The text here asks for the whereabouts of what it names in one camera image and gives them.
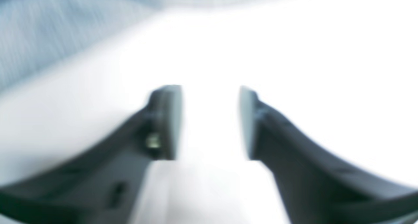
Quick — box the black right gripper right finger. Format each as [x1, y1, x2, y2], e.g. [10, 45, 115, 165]
[239, 87, 418, 224]

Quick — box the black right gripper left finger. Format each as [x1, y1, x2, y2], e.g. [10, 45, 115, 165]
[0, 85, 182, 224]

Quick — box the grey T-shirt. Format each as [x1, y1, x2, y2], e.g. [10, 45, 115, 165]
[0, 0, 255, 93]

